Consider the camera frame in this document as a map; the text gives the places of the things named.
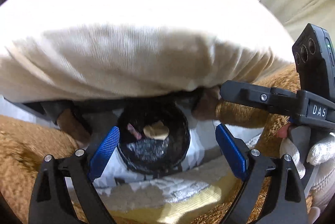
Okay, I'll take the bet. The right hand white glove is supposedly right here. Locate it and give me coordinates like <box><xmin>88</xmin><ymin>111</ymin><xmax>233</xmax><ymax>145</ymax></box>
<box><xmin>277</xmin><ymin>123</ymin><xmax>334</xmax><ymax>223</ymax></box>

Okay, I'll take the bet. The brown fluffy rug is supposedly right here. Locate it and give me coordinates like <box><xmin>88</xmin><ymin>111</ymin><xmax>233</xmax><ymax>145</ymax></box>
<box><xmin>0</xmin><ymin>64</ymin><xmax>315</xmax><ymax>224</ymax></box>

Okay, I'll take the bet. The black tracking camera box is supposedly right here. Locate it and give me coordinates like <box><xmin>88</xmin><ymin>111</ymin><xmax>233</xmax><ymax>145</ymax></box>
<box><xmin>292</xmin><ymin>23</ymin><xmax>334</xmax><ymax>102</ymax></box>

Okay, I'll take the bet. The beige bed cover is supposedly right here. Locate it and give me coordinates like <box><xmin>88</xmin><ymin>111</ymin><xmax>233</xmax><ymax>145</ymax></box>
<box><xmin>1</xmin><ymin>0</ymin><xmax>294</xmax><ymax>103</ymax></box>

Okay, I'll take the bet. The black round trash bin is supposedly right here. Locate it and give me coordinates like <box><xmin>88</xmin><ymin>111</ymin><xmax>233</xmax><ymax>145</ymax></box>
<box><xmin>117</xmin><ymin>102</ymin><xmax>190</xmax><ymax>176</ymax></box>

